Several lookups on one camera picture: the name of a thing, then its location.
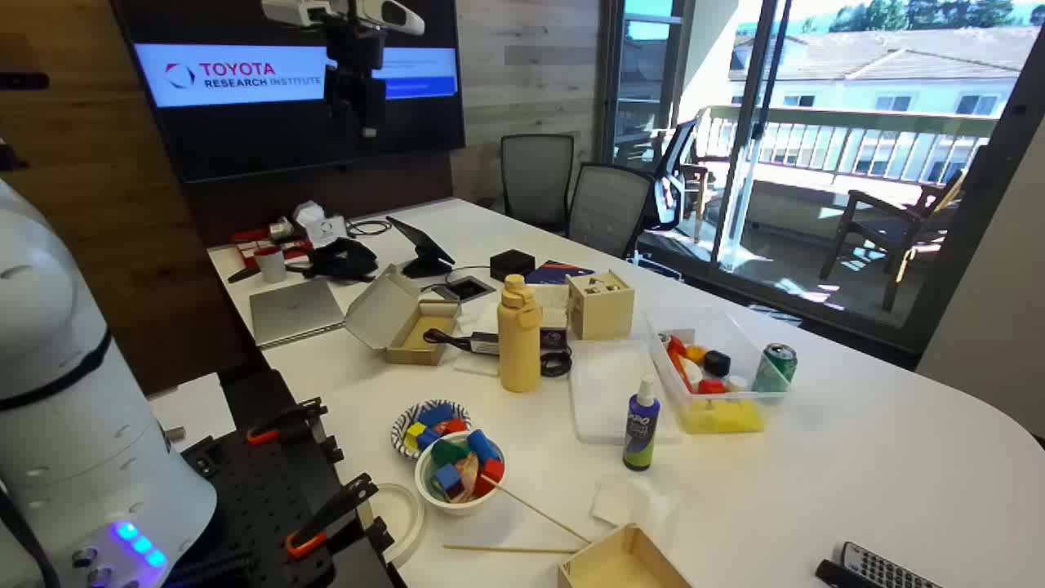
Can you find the blue block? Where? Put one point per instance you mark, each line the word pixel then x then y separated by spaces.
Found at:
pixel 435 414
pixel 447 478
pixel 483 446

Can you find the black remote control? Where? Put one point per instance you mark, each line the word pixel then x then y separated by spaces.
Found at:
pixel 837 576

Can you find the wooden stick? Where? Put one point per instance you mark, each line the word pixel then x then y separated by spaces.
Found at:
pixel 539 513

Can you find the silver laptop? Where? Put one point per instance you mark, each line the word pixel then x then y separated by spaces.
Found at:
pixel 295 310

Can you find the clear plastic bin lid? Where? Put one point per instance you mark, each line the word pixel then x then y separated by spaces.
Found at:
pixel 608 392

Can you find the patterned paper plate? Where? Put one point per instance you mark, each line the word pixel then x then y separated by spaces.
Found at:
pixel 402 437

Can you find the blue booklet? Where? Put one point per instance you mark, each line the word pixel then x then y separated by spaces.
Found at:
pixel 559 272

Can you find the yellow sponge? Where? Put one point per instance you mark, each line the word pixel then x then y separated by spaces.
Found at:
pixel 722 416

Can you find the white napkin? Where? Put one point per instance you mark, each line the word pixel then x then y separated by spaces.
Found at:
pixel 629 500

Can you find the yellow bottle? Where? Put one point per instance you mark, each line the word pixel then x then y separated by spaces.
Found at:
pixel 519 351

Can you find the small black box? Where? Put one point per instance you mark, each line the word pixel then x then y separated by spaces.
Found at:
pixel 512 265

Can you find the wooden shape sorter box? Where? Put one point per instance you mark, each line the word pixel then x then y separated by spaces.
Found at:
pixel 600 310

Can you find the red box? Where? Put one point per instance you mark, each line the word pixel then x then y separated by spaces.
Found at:
pixel 245 245

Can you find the black tablet on stand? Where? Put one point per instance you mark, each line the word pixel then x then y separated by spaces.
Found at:
pixel 420 241

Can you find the yellow bottle cap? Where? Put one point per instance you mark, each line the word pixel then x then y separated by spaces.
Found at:
pixel 514 292

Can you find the table power socket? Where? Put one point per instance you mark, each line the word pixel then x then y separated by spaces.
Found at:
pixel 463 288

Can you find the white building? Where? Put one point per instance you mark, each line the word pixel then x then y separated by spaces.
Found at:
pixel 882 73

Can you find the blue bottle with white cap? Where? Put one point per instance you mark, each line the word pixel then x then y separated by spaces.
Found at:
pixel 641 433

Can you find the black cloth bag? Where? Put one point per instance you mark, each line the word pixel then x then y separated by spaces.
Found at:
pixel 343 260

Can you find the black marker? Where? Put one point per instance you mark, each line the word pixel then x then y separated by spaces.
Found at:
pixel 242 275

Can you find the black toy piece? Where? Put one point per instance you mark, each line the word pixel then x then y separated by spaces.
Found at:
pixel 717 363

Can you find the red block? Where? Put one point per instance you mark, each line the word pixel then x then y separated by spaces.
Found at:
pixel 454 425
pixel 490 478

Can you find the white mug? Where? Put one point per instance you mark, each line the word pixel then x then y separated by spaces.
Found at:
pixel 271 265

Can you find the white bowl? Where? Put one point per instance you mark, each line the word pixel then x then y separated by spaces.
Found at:
pixel 457 502

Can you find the black and orange clamp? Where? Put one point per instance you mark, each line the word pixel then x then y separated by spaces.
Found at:
pixel 331 514
pixel 286 420

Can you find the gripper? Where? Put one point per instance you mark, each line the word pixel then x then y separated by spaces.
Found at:
pixel 356 51

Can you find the wooden patio chair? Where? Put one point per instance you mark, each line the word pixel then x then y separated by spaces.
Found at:
pixel 886 224

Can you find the grey remote control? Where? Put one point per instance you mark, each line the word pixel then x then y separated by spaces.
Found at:
pixel 886 570

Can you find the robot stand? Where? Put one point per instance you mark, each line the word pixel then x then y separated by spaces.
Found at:
pixel 261 498

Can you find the wall television screen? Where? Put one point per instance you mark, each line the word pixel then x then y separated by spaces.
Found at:
pixel 245 131

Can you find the black power adapter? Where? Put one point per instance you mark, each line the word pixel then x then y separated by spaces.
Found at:
pixel 482 343

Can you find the clear plastic bin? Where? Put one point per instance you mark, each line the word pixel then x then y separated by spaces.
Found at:
pixel 735 327

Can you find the sliding glass door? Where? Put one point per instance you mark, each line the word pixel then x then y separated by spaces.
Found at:
pixel 735 163

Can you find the green soda can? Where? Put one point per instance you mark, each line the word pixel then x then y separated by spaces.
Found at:
pixel 775 367

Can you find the yellow block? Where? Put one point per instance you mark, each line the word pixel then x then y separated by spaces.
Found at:
pixel 415 431

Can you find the red toy piece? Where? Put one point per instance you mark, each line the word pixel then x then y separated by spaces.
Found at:
pixel 712 386

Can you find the row of office chairs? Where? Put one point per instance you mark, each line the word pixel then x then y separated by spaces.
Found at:
pixel 608 204

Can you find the orange toy ball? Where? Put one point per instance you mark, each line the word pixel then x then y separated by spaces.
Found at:
pixel 695 354

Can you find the open cardboard box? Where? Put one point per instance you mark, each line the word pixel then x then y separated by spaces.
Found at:
pixel 384 314

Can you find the round white lid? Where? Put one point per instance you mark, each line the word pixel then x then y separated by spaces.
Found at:
pixel 400 514

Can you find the open wooden box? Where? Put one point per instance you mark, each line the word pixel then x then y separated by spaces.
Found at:
pixel 620 563

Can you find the green block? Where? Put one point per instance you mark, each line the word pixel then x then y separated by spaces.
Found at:
pixel 449 452

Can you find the balcony railing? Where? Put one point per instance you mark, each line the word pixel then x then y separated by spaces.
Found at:
pixel 849 139

